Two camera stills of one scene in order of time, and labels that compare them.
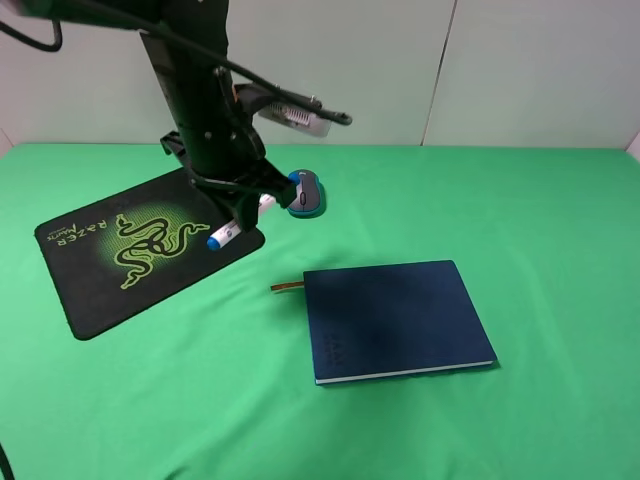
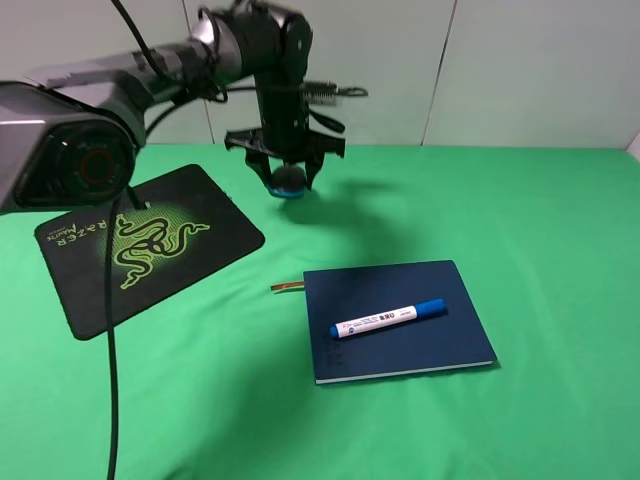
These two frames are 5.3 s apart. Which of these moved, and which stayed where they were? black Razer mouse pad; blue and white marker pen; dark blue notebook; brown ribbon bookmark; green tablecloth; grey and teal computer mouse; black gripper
Moved: grey and teal computer mouse; black gripper; blue and white marker pen
Stayed: green tablecloth; black Razer mouse pad; brown ribbon bookmark; dark blue notebook
